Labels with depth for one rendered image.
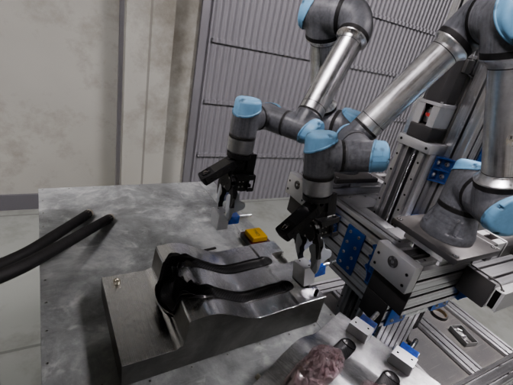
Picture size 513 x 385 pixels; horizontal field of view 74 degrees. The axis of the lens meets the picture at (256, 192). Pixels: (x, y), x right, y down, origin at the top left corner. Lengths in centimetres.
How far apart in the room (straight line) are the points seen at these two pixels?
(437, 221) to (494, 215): 21
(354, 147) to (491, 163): 31
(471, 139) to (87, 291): 120
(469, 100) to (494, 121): 41
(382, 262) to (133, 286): 68
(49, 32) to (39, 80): 30
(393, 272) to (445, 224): 20
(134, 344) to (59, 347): 17
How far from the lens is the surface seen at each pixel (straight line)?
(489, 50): 87
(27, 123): 276
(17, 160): 286
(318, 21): 118
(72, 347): 88
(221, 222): 105
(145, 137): 267
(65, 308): 96
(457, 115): 131
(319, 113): 98
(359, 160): 81
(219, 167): 97
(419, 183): 129
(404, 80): 94
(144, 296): 88
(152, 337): 80
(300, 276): 93
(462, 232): 111
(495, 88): 89
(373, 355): 91
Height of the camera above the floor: 146
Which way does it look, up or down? 24 degrees down
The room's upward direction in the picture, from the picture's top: 12 degrees clockwise
